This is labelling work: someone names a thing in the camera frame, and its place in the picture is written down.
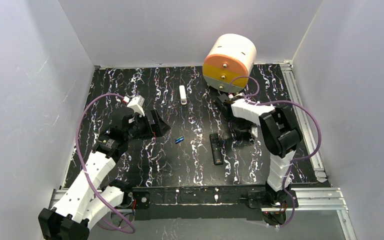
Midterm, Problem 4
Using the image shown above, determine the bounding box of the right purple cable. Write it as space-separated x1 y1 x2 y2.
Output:
228 76 323 229

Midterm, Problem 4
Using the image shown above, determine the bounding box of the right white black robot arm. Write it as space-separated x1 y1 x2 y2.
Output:
213 94 303 205

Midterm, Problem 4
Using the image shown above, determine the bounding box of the round three-drawer storage box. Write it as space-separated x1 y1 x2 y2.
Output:
202 33 257 93

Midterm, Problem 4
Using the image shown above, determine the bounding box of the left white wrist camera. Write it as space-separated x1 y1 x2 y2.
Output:
122 95 145 117

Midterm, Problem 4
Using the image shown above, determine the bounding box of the black tv remote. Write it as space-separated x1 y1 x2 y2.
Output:
209 133 223 166

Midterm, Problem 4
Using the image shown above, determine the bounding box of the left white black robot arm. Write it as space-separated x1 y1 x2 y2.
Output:
38 107 171 240

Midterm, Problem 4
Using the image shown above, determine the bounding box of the white air conditioner remote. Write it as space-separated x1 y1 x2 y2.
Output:
249 126 258 138

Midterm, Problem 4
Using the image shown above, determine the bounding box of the small white remote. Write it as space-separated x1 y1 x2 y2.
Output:
179 85 187 105

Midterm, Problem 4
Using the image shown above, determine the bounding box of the purple cable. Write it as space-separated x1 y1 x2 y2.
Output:
228 76 323 229
75 93 137 235

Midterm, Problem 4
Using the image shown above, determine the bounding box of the blue battery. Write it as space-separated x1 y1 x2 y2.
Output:
175 136 184 144

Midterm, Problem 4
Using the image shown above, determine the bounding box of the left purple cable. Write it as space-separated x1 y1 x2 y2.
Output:
75 93 137 235

